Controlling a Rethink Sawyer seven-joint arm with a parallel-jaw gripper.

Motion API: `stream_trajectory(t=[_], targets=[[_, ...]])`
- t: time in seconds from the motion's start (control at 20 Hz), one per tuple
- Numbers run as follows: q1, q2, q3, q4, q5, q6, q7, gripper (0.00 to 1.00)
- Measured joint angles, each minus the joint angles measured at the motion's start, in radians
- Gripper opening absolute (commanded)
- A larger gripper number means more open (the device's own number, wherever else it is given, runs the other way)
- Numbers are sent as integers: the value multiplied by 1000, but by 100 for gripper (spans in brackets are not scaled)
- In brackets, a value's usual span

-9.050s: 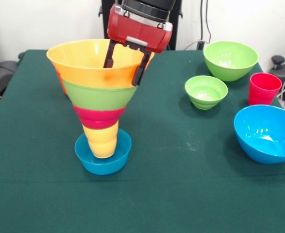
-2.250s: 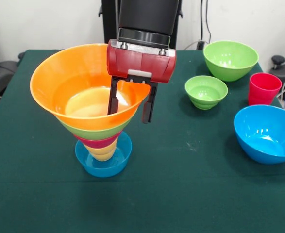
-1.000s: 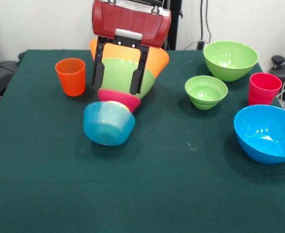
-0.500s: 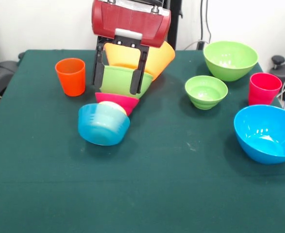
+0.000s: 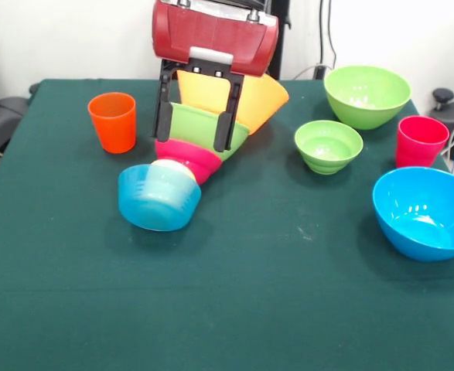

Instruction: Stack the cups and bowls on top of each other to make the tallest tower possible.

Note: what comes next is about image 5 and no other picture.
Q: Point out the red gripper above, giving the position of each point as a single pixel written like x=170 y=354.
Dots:
x=211 y=35

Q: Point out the large green plastic bowl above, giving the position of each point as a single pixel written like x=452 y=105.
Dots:
x=367 y=114
x=193 y=127

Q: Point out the small pink plastic bowl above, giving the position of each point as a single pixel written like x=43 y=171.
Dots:
x=195 y=160

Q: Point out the yellow plastic cup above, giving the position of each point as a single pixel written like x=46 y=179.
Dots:
x=176 y=166

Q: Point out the large orange plastic bowl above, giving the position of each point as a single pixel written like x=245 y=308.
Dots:
x=263 y=100

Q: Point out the small blue plastic bowl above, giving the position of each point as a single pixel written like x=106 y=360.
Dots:
x=157 y=212

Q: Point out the orange plastic cup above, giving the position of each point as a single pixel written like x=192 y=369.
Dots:
x=112 y=127

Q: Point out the black plug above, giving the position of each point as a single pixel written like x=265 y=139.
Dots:
x=320 y=71

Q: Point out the small green plastic bowl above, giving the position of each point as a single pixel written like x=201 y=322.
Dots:
x=327 y=162

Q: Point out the black chair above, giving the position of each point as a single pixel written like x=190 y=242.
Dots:
x=2 y=116

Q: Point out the dark green table cloth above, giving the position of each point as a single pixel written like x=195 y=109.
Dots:
x=288 y=309

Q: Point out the red plastic cup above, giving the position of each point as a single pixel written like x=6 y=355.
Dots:
x=420 y=152

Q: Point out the large blue plastic bowl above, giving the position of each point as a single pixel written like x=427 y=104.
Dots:
x=404 y=239

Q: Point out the black round knob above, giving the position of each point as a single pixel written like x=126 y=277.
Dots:
x=442 y=94

